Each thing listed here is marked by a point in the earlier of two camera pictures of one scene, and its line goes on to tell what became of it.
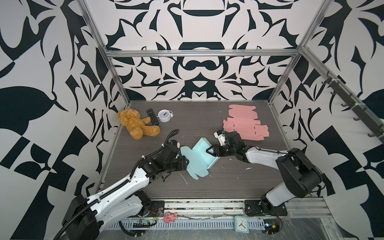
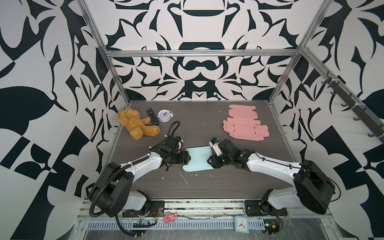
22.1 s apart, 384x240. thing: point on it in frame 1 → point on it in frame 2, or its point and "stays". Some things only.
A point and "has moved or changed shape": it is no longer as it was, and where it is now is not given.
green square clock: (241, 224) stays
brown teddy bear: (131, 119) stays
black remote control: (153, 118) stays
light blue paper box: (199, 160) has moved or changed shape
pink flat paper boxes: (243, 121) stays
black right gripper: (215, 147) → (214, 163)
